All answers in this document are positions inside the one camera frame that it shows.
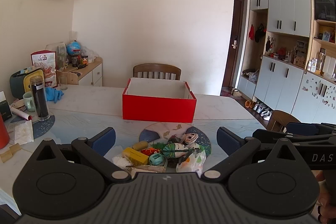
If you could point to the white cabinet with stickers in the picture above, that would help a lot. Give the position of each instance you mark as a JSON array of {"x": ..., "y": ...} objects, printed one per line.
[{"x": 317, "y": 98}]

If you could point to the red white snack bag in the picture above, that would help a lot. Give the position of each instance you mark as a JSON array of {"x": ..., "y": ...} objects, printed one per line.
[{"x": 44, "y": 66}]

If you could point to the dark green box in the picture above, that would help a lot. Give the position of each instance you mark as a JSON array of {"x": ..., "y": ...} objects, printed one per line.
[{"x": 5, "y": 108}]

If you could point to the red hanging cloth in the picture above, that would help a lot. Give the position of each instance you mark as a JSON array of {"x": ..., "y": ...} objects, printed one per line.
[{"x": 251, "y": 32}]

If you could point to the brown potato toy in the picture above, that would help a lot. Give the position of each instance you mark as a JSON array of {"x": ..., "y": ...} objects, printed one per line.
[{"x": 140, "y": 145}]

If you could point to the dark brown door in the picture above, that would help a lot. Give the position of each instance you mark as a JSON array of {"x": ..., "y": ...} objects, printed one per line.
[{"x": 237, "y": 29}]

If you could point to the silver door lock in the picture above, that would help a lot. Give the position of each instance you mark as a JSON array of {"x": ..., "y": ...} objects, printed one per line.
[{"x": 234, "y": 43}]

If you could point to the red ornament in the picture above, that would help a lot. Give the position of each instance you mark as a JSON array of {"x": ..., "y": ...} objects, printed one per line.
[{"x": 281, "y": 52}]

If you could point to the wooden drawer organizer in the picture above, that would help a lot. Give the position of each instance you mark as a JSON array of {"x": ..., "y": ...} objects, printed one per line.
[{"x": 300, "y": 61}]

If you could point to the white paper napkin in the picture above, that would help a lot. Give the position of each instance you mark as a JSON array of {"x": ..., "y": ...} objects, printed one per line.
[{"x": 23, "y": 132}]

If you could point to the green mug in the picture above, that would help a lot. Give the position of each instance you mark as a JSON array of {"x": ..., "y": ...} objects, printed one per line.
[{"x": 29, "y": 101}]

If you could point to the patterned door rug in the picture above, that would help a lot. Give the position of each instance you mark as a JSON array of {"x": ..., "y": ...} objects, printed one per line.
[{"x": 227, "y": 94}]

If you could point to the clear glass bottle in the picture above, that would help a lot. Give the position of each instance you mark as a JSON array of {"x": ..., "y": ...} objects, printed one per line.
[{"x": 319, "y": 62}]

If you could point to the dark blue round placemat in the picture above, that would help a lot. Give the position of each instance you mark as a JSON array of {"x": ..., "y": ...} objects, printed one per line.
[{"x": 42, "y": 125}]

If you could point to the grey plastic bag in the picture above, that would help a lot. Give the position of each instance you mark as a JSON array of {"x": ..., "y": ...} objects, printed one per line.
[{"x": 253, "y": 75}]

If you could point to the teal round case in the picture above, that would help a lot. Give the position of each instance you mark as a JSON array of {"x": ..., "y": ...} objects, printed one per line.
[{"x": 157, "y": 159}]

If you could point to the orange label jar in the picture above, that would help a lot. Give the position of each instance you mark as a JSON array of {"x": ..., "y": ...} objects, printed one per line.
[{"x": 84, "y": 60}]

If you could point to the white plastic bag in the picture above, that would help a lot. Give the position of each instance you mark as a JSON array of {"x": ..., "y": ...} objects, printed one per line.
[{"x": 190, "y": 163}]

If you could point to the blue globe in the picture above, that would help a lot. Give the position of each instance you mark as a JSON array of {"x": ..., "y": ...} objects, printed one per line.
[{"x": 73, "y": 48}]

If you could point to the white wooden side cabinet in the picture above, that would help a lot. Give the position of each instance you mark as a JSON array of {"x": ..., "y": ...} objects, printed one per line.
[{"x": 94, "y": 74}]

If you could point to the blue rubber glove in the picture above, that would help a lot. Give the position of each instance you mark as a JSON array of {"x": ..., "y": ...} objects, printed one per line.
[{"x": 53, "y": 95}]

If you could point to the green yellow toaster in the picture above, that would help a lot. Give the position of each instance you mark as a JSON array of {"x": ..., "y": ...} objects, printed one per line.
[{"x": 25, "y": 82}]

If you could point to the red cardboard box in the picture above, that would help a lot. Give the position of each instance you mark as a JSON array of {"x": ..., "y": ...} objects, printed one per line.
[{"x": 157, "y": 108}]

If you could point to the dark cloth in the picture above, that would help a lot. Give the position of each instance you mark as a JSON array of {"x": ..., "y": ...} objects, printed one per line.
[{"x": 246, "y": 72}]

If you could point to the person's right hand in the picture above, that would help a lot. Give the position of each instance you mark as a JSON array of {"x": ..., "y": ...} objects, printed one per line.
[{"x": 326, "y": 213}]

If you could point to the white tissue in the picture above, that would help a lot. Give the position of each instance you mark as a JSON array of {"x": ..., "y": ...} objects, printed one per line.
[{"x": 120, "y": 161}]

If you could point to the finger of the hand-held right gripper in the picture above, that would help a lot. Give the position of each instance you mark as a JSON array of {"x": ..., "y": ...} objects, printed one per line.
[
  {"x": 267, "y": 133},
  {"x": 302, "y": 129}
]

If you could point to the silver foil packet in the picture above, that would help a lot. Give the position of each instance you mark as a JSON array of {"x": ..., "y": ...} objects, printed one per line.
[{"x": 147, "y": 167}]

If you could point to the brown wooden chair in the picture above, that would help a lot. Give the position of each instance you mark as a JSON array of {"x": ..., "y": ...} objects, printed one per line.
[
  {"x": 157, "y": 67},
  {"x": 279, "y": 119}
]

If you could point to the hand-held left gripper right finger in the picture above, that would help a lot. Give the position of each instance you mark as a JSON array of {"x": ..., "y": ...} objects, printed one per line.
[{"x": 227, "y": 140}]

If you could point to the red cup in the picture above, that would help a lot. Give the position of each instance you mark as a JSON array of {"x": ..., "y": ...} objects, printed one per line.
[{"x": 2, "y": 132}]

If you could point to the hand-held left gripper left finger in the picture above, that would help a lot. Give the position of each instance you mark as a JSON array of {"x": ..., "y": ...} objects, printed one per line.
[{"x": 105, "y": 140}]

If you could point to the clear drinking glass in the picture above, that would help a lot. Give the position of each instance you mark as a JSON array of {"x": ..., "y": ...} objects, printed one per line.
[{"x": 63, "y": 82}]

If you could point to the white paper roll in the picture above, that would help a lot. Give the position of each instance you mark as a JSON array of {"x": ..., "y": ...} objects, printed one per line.
[{"x": 19, "y": 112}]

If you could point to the pair of orange slippers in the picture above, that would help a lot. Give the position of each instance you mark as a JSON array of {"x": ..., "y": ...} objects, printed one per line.
[{"x": 249, "y": 103}]

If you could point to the black hanging bag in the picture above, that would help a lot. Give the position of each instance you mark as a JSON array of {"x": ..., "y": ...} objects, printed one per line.
[{"x": 259, "y": 33}]

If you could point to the yellow small box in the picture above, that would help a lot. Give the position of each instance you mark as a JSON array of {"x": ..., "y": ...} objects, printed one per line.
[{"x": 135, "y": 155}]

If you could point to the tall glass jar dark contents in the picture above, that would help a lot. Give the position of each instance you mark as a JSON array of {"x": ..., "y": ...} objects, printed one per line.
[{"x": 39, "y": 98}]

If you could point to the clear plant container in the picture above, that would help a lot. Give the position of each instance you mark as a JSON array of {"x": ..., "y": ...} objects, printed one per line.
[{"x": 62, "y": 56}]

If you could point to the white wooden wall cabinet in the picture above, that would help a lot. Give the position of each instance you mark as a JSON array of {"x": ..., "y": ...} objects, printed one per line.
[{"x": 281, "y": 11}]

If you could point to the clear plastic bag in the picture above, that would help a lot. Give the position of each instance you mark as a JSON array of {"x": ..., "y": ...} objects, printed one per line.
[{"x": 90, "y": 52}]

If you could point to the pair of beige slippers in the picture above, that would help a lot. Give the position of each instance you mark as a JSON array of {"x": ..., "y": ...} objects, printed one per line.
[{"x": 235, "y": 91}]

